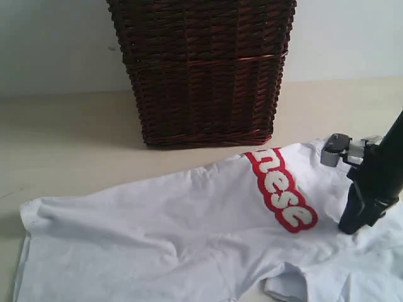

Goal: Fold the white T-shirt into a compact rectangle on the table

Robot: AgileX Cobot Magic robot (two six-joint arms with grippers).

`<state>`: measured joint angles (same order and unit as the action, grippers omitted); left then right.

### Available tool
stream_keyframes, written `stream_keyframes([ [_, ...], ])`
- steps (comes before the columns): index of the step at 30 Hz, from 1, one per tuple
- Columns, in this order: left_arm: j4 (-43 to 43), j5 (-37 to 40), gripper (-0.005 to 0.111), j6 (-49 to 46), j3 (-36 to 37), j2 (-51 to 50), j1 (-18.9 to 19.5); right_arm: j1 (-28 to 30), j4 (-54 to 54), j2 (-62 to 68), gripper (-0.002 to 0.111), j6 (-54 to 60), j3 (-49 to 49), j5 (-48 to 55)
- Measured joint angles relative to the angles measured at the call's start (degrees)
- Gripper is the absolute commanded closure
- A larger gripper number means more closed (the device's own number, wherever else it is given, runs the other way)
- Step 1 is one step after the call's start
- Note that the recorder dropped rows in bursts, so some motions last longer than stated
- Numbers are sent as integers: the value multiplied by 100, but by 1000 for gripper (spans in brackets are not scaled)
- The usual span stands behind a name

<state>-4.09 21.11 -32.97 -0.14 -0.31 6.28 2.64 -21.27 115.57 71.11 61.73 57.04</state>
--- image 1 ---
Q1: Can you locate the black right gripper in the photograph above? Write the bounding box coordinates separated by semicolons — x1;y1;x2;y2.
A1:
338;152;400;235

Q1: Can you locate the white t-shirt red lettering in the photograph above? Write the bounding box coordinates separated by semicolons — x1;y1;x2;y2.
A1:
13;140;402;301

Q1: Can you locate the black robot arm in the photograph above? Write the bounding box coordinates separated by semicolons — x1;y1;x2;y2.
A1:
338;115;402;235

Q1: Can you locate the dark brown wicker basket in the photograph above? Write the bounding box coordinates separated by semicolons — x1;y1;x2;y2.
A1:
108;0;297;148

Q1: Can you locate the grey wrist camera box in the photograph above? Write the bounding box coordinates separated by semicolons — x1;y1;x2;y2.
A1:
321;133;351;167

